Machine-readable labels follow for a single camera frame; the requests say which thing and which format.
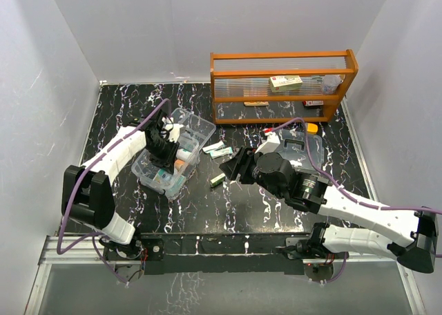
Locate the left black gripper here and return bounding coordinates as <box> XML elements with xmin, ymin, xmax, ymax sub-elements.
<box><xmin>146</xmin><ymin>137</ymin><xmax>179</xmax><ymax>175</ymax></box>

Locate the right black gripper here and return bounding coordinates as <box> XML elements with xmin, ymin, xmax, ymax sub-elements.
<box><xmin>220</xmin><ymin>146</ymin><xmax>285</xmax><ymax>200</ymax></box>

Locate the brown medicine bottle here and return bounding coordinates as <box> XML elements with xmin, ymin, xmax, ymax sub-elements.
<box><xmin>174</xmin><ymin>159</ymin><xmax>189</xmax><ymax>172</ymax></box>

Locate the white teal sachet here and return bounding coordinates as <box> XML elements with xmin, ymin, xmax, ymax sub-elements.
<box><xmin>209</xmin><ymin>147</ymin><xmax>233</xmax><ymax>159</ymax></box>

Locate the teal tape packet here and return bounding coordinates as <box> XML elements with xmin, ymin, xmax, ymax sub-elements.
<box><xmin>152</xmin><ymin>169</ymin><xmax>179</xmax><ymax>191</ymax></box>

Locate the clear plastic medicine kit box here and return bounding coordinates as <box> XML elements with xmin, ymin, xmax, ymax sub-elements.
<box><xmin>131</xmin><ymin>135</ymin><xmax>200</xmax><ymax>200</ymax></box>

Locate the small green medicine box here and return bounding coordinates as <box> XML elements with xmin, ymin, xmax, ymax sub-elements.
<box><xmin>209</xmin><ymin>173</ymin><xmax>226</xmax><ymax>188</ymax></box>

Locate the white green sachet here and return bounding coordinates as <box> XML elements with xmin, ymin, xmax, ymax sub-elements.
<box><xmin>202</xmin><ymin>141</ymin><xmax>225</xmax><ymax>153</ymax></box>

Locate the clear plastic tray insert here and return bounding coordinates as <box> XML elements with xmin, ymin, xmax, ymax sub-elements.
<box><xmin>171</xmin><ymin>108</ymin><xmax>216</xmax><ymax>151</ymax></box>

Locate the clear kit lid black handle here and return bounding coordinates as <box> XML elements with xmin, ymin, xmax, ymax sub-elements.
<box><xmin>276</xmin><ymin>129</ymin><xmax>325</xmax><ymax>171</ymax></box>

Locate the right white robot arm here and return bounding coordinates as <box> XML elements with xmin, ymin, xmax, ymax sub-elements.
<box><xmin>220</xmin><ymin>147</ymin><xmax>439</xmax><ymax>274</ymax></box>

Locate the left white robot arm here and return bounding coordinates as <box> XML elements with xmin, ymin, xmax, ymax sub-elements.
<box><xmin>61</xmin><ymin>110</ymin><xmax>184</xmax><ymax>259</ymax></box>

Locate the beige medicine box on shelf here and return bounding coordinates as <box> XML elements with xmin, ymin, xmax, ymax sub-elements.
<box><xmin>269</xmin><ymin>75</ymin><xmax>303</xmax><ymax>93</ymax></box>

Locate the flat wooden piece under shelf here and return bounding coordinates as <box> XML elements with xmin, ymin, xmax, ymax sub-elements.
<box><xmin>244</xmin><ymin>101</ymin><xmax>269</xmax><ymax>107</ymax></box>

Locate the yellow grey small device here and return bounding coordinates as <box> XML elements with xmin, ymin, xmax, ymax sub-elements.
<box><xmin>306</xmin><ymin>122</ymin><xmax>319</xmax><ymax>135</ymax></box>

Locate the orange wooden shelf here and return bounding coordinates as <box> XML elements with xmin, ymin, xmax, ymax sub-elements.
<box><xmin>210</xmin><ymin>49</ymin><xmax>358</xmax><ymax>124</ymax></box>

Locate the red white box under shelf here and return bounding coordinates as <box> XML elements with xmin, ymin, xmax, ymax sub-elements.
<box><xmin>302</xmin><ymin>100</ymin><xmax>324</xmax><ymax>108</ymax></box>

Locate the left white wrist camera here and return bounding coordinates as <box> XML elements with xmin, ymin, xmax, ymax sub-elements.
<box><xmin>160</xmin><ymin>117</ymin><xmax>184</xmax><ymax>142</ymax></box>

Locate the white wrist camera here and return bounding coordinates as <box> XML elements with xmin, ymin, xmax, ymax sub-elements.
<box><xmin>160</xmin><ymin>117</ymin><xmax>184</xmax><ymax>142</ymax></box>
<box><xmin>255</xmin><ymin>128</ymin><xmax>280</xmax><ymax>154</ymax></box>

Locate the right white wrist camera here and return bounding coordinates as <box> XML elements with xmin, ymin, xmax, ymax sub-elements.
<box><xmin>255</xmin><ymin>128</ymin><xmax>280</xmax><ymax>154</ymax></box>

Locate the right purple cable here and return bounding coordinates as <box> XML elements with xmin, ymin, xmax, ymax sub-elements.
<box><xmin>265</xmin><ymin>117</ymin><xmax>442</xmax><ymax>257</ymax></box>

